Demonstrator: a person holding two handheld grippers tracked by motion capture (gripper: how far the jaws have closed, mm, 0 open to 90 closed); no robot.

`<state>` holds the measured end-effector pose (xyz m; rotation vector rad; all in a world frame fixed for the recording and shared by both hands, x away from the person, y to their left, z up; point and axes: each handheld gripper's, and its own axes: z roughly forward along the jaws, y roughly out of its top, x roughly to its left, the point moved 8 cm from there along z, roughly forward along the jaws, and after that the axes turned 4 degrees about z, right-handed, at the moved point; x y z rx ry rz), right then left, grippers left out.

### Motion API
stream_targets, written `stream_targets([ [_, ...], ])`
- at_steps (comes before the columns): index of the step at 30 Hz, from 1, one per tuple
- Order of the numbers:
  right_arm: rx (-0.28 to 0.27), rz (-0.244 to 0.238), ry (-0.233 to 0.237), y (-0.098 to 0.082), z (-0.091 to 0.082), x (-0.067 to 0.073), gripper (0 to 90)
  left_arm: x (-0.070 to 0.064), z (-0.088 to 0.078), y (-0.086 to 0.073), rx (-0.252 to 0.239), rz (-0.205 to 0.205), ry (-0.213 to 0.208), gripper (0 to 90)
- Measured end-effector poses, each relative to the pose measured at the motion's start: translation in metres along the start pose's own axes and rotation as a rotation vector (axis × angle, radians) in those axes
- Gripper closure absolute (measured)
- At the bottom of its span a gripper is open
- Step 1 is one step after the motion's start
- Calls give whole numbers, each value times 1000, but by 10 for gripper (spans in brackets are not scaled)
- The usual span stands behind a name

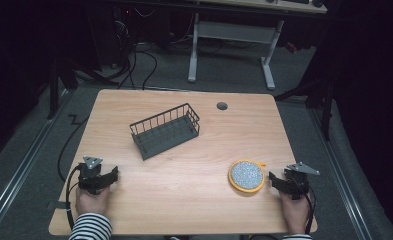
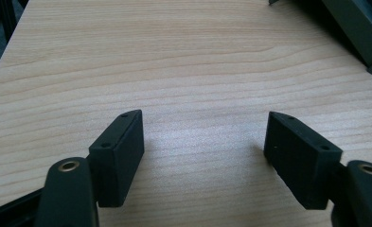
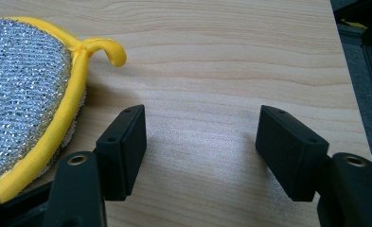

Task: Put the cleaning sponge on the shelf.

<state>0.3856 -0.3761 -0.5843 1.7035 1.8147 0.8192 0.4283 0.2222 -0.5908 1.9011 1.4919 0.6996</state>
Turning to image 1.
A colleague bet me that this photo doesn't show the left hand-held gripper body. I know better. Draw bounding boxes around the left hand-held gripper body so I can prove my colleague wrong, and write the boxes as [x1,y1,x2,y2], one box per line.
[77,155,106,196]

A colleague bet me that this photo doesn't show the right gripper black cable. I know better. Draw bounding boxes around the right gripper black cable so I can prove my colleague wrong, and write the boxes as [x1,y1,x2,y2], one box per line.
[303,184,318,235]

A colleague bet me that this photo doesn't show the person's left hand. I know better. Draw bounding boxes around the person's left hand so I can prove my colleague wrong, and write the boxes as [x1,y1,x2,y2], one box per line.
[75,185,111,216]

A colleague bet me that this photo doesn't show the white-legged background desk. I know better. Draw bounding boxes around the white-legged background desk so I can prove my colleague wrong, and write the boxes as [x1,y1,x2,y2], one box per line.
[186,0,329,91]

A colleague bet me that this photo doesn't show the black wire basket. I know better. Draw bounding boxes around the black wire basket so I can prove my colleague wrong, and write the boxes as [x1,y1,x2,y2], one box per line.
[129,102,201,162]

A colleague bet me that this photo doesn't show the round yellow-rimmed glitter pad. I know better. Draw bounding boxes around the round yellow-rimmed glitter pad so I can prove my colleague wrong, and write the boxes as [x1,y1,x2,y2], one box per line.
[227,158,268,194]

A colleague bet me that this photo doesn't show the black metal stand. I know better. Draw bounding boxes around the black metal stand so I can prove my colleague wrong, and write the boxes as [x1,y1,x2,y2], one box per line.
[46,55,120,121]
[273,78,336,142]

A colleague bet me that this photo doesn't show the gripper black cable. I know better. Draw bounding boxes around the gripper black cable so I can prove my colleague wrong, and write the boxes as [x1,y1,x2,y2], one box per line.
[303,184,318,235]
[64,164,85,232]

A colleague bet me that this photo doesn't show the metal floor rail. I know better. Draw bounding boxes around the metal floor rail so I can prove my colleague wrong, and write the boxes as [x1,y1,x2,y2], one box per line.
[0,89,72,232]
[307,105,374,240]

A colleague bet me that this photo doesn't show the bundle of black floor cables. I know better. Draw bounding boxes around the bundle of black floor cables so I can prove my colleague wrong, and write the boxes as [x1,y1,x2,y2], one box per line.
[112,6,159,91]

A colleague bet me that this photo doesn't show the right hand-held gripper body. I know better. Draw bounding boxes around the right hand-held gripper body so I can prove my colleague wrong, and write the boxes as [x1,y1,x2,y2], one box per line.
[283,161,321,201]

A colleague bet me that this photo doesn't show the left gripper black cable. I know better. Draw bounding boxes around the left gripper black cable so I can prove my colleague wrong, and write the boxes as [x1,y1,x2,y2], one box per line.
[64,164,85,232]

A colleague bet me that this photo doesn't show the black floor cable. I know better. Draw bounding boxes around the black floor cable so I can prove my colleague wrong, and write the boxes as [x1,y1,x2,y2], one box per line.
[56,114,90,183]

